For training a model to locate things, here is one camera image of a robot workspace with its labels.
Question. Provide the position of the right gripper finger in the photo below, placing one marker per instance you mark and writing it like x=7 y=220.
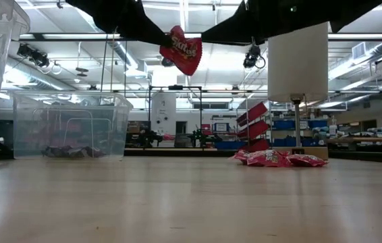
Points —
x=245 y=27

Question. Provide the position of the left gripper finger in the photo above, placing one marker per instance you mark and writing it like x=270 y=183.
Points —
x=123 y=17

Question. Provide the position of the red candy bar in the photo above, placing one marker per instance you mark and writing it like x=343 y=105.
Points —
x=243 y=156
x=268 y=158
x=307 y=161
x=182 y=54

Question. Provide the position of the black ceiling spotlight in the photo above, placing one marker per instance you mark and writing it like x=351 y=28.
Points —
x=251 y=55
x=39 y=60

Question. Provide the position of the white shade table lamp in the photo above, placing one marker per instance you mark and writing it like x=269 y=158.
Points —
x=299 y=67

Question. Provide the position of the grey air vent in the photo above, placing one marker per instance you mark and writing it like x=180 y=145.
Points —
x=359 y=50

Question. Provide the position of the red tilted storage bin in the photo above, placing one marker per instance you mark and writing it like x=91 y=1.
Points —
x=253 y=130
x=251 y=113
x=258 y=145

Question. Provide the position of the white cylindrical machine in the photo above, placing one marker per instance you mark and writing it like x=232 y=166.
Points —
x=163 y=111

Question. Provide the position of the blue framed sign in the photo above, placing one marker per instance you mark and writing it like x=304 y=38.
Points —
x=221 y=127

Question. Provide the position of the shelf with blue bins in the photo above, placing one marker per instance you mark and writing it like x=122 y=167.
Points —
x=283 y=124

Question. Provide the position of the wooden workbench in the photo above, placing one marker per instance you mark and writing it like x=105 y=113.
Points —
x=363 y=139

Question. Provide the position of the black overhead frame bar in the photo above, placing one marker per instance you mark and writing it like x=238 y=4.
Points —
x=76 y=36

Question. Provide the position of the round black ceiling camera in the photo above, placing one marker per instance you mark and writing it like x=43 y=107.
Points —
x=165 y=63

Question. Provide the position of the silver ventilation duct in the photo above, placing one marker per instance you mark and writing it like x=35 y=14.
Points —
x=25 y=72

